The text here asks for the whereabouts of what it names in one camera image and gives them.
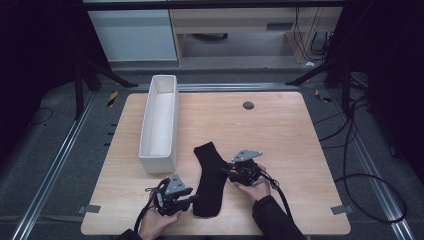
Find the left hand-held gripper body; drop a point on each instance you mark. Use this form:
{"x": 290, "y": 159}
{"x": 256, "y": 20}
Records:
{"x": 166, "y": 203}

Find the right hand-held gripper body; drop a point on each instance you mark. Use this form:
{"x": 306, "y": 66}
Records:
{"x": 246, "y": 173}

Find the black sock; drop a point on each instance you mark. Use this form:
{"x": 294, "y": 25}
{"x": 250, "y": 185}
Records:
{"x": 210, "y": 186}

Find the long white box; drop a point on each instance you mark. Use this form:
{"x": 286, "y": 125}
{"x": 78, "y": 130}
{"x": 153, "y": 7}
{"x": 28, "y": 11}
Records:
{"x": 160, "y": 133}

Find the person's right hand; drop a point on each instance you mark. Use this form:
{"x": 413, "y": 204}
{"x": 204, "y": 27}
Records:
{"x": 258, "y": 191}

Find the person's left hand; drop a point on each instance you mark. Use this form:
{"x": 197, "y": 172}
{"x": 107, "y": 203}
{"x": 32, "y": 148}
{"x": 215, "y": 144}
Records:
{"x": 155, "y": 225}

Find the grey round table grommet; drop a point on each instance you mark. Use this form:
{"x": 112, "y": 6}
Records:
{"x": 248, "y": 105}

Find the grey tape piece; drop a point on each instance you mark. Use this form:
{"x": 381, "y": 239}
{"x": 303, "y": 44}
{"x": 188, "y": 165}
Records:
{"x": 89, "y": 209}
{"x": 342, "y": 210}

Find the white plug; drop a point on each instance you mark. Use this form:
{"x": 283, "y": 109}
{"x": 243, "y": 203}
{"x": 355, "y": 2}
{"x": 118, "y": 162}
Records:
{"x": 310, "y": 63}

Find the black metal stand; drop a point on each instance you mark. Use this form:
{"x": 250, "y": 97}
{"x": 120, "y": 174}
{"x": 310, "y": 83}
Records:
{"x": 346, "y": 90}
{"x": 79, "y": 93}

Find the white cabinet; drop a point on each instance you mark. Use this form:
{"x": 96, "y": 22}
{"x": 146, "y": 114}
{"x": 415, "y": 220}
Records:
{"x": 133, "y": 35}

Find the dark curtain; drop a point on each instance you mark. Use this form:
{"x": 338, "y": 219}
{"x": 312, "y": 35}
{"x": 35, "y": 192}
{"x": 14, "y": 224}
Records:
{"x": 33, "y": 50}
{"x": 393, "y": 50}

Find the long aluminium rail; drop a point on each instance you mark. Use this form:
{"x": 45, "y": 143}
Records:
{"x": 53, "y": 170}
{"x": 376, "y": 186}

